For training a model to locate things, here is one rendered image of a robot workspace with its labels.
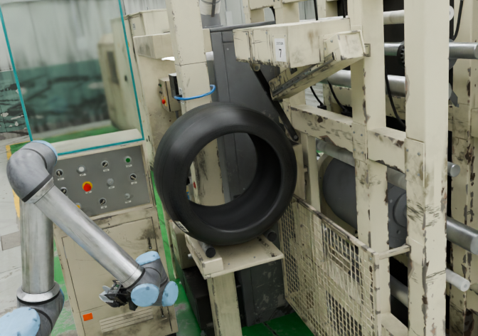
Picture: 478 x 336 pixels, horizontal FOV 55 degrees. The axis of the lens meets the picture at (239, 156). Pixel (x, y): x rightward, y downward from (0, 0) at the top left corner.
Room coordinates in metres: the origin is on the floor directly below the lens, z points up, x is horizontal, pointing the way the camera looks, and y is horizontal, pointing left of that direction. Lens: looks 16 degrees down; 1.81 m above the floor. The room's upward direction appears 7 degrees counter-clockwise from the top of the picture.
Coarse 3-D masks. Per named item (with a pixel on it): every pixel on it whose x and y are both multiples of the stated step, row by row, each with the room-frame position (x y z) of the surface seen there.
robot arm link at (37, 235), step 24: (48, 144) 1.58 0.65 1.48; (48, 168) 1.50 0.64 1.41; (24, 216) 1.50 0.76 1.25; (24, 240) 1.50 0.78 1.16; (48, 240) 1.53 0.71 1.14; (24, 264) 1.51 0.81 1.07; (48, 264) 1.53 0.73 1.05; (24, 288) 1.51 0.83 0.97; (48, 288) 1.53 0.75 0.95; (48, 312) 1.49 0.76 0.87
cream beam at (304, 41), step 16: (240, 32) 2.07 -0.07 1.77; (256, 32) 1.89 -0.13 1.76; (272, 32) 1.73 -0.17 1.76; (288, 32) 1.61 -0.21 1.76; (304, 32) 1.63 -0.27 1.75; (320, 32) 1.64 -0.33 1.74; (336, 32) 1.66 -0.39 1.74; (240, 48) 2.09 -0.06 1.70; (256, 48) 1.90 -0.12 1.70; (272, 48) 1.75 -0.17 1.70; (288, 48) 1.61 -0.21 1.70; (304, 48) 1.63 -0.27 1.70; (320, 48) 1.64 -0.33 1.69; (272, 64) 1.76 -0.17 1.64; (288, 64) 1.62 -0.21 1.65; (304, 64) 1.62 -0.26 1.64
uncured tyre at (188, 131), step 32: (192, 128) 1.76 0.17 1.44; (224, 128) 1.77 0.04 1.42; (256, 128) 1.80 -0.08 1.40; (160, 160) 1.80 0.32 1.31; (192, 160) 1.72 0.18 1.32; (288, 160) 1.84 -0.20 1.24; (160, 192) 1.75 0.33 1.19; (256, 192) 2.09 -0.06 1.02; (288, 192) 1.84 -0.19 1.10; (192, 224) 1.72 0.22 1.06; (224, 224) 2.00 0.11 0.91; (256, 224) 1.79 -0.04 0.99
